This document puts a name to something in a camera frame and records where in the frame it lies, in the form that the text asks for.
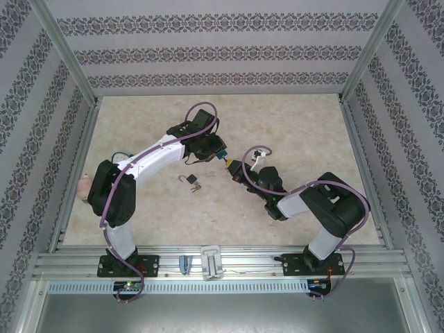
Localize teal dial scale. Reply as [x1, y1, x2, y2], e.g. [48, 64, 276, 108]
[111, 151, 135, 164]

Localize pink plastic bottle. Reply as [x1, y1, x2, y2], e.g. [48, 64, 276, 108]
[76, 175, 92, 202]

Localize small circuit board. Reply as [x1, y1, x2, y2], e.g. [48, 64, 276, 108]
[307, 278, 331, 291]
[113, 280, 145, 293]

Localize grey metal sheet panel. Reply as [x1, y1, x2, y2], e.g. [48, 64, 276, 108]
[34, 277, 426, 333]

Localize purple cable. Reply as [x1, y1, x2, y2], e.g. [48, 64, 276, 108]
[241, 146, 370, 302]
[99, 101, 222, 305]

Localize thin black cable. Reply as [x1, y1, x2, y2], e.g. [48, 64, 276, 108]
[183, 152, 209, 167]

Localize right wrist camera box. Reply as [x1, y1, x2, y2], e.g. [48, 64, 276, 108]
[250, 147, 272, 171]

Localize grey white clamp bracket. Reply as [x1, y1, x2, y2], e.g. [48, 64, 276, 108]
[200, 244, 223, 282]

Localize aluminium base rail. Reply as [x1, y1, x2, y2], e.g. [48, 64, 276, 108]
[33, 244, 413, 278]

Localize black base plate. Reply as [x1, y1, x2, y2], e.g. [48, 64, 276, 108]
[98, 254, 161, 278]
[281, 252, 345, 278]

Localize white slotted cable duct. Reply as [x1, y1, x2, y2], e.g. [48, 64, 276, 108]
[46, 279, 310, 295]

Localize aluminium side rail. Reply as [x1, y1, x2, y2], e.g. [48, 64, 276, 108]
[48, 96, 101, 250]
[338, 96, 398, 250]

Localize aluminium frame post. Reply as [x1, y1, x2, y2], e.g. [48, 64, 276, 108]
[29, 0, 101, 107]
[338, 0, 413, 105]

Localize aluminium frame bar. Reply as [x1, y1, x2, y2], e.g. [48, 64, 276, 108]
[13, 277, 48, 333]
[395, 277, 433, 333]

